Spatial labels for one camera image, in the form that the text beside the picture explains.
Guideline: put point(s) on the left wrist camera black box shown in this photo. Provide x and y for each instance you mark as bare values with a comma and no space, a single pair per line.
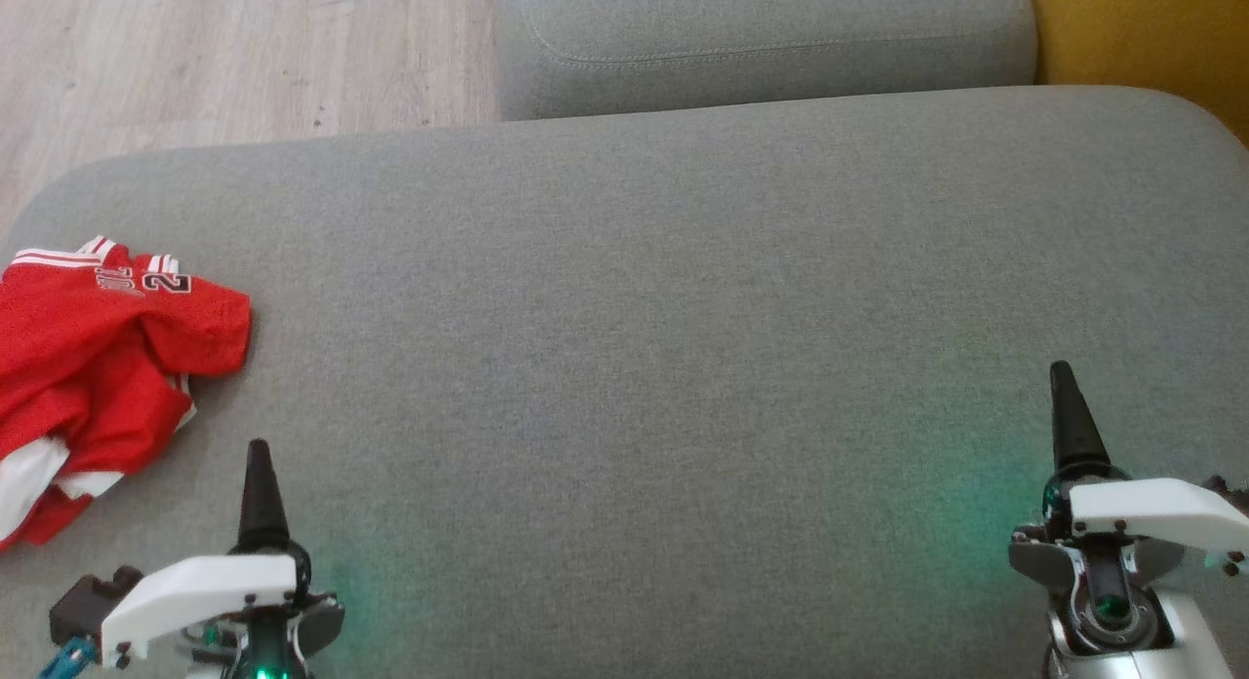
88,596

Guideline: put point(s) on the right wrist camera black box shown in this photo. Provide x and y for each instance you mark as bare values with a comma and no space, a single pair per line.
1229,494

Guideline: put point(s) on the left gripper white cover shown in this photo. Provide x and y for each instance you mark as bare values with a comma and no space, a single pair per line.
195,591

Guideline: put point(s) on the medium grey sofa seat cushion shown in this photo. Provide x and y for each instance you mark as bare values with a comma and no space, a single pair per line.
761,35

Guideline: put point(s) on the red basketball jersey white sleeves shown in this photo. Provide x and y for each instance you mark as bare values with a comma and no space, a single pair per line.
88,328

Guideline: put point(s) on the large grey sofa seat cushion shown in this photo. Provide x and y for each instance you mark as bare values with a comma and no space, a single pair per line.
634,367

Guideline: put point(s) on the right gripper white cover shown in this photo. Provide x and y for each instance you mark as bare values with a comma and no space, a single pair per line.
1142,508

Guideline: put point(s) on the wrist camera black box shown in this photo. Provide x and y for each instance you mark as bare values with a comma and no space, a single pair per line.
1229,494
88,596

